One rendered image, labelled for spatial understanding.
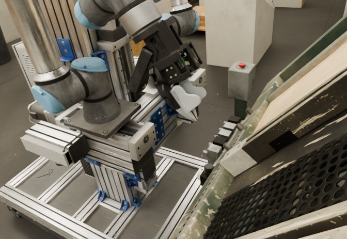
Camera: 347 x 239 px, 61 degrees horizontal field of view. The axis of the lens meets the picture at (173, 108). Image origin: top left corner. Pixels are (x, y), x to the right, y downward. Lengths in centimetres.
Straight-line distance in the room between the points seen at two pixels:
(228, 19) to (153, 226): 249
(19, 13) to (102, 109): 42
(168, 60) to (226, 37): 309
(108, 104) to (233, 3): 256
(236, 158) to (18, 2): 80
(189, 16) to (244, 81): 46
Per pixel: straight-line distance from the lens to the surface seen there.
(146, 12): 56
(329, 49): 128
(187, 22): 149
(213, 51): 376
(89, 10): 64
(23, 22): 97
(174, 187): 195
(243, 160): 100
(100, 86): 109
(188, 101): 59
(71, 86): 103
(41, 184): 229
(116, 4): 57
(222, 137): 144
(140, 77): 61
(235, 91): 169
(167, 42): 56
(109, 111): 113
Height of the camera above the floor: 167
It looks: 34 degrees down
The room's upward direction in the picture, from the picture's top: 7 degrees counter-clockwise
